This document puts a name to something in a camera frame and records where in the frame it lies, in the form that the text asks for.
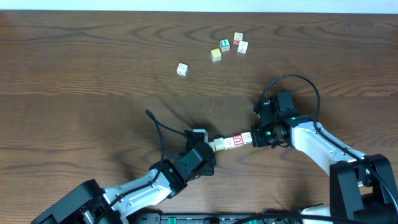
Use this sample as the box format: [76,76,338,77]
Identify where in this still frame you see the wooden block letter A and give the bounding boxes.
[224,137,235,150]

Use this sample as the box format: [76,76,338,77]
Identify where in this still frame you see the wooden block letter I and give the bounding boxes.
[208,142,215,152]

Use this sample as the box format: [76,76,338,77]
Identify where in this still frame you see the wooden block red side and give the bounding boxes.
[233,32,243,45]

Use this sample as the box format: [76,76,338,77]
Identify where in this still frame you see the left black cable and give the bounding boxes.
[99,109,187,218]

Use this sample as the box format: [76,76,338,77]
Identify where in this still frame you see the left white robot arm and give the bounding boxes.
[32,141,216,223]

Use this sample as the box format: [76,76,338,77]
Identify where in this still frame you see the wooden block letter L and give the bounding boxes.
[177,63,189,77]

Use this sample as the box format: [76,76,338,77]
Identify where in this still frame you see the wooden block yellow S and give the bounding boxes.
[214,138,226,151]

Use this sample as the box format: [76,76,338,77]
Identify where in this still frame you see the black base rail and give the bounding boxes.
[127,212,332,224]

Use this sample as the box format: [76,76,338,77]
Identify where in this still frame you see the black cable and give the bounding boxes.
[99,109,187,218]
[231,73,398,224]

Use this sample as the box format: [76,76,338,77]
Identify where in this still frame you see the right black cable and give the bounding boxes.
[231,73,398,224]

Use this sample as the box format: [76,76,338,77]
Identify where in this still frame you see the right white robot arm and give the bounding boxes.
[252,116,397,223]

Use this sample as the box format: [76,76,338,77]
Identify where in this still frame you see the plain white wooden block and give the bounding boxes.
[237,40,248,54]

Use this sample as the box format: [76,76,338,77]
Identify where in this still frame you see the wooden block red U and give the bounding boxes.
[233,134,244,147]

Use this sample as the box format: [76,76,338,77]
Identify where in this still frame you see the wooden block yellow W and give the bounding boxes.
[211,49,222,62]

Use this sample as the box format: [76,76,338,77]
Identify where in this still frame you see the wooden block green top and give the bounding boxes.
[220,39,231,52]

